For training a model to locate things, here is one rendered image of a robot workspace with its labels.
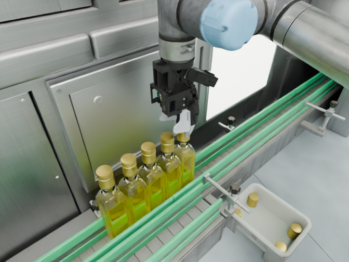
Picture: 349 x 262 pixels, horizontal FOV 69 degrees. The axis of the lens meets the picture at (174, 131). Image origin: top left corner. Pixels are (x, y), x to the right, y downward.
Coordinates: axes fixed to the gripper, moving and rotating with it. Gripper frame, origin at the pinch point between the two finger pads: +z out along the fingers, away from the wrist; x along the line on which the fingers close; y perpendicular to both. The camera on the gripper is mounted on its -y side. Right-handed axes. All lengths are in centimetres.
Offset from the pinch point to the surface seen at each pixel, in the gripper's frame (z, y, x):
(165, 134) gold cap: -0.9, 5.9, 0.4
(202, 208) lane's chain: 27.3, -1.6, 8.4
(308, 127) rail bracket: 30, -68, 3
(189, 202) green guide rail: 23.9, 1.9, 6.4
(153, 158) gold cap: 1.9, 11.3, 3.0
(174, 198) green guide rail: 19.2, 6.6, 5.1
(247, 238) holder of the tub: 37.0, -11.0, 20.9
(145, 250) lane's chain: 27.2, 19.5, 9.3
